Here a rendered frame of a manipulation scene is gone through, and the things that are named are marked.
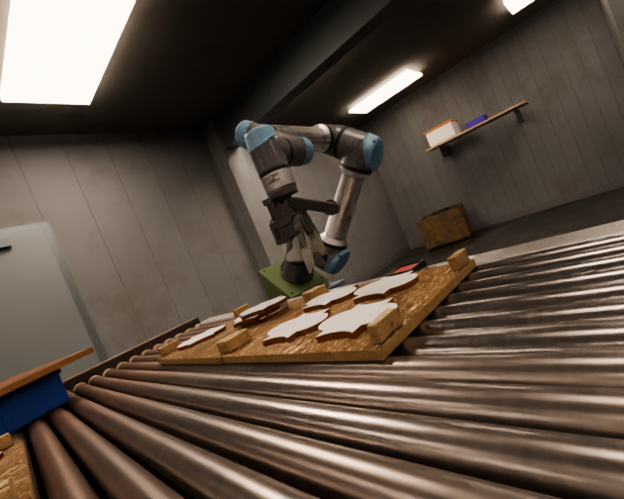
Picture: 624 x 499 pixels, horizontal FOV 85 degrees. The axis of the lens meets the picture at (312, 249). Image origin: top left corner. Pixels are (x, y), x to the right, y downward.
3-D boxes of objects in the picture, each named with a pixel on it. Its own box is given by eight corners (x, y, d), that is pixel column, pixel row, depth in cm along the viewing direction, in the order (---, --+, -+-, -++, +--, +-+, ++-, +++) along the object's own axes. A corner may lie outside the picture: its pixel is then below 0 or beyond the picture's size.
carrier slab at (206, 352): (252, 313, 124) (251, 309, 124) (328, 297, 94) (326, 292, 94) (158, 363, 100) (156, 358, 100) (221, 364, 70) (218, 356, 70)
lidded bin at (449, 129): (463, 134, 620) (458, 119, 619) (456, 135, 589) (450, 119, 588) (437, 147, 654) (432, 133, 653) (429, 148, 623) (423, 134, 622)
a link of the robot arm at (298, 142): (286, 129, 94) (260, 128, 85) (319, 140, 89) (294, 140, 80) (281, 156, 97) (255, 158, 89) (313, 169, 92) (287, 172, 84)
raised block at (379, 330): (394, 324, 47) (387, 306, 47) (406, 323, 46) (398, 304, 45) (370, 346, 43) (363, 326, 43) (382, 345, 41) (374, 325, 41)
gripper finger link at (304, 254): (292, 280, 75) (287, 246, 80) (316, 271, 73) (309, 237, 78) (285, 275, 73) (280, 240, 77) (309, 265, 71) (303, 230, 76)
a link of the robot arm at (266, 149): (280, 122, 81) (256, 121, 74) (298, 165, 81) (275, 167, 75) (260, 138, 86) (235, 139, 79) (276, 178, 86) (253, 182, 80)
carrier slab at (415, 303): (329, 297, 94) (327, 291, 94) (476, 265, 65) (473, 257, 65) (224, 363, 70) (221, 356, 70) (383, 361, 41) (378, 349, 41)
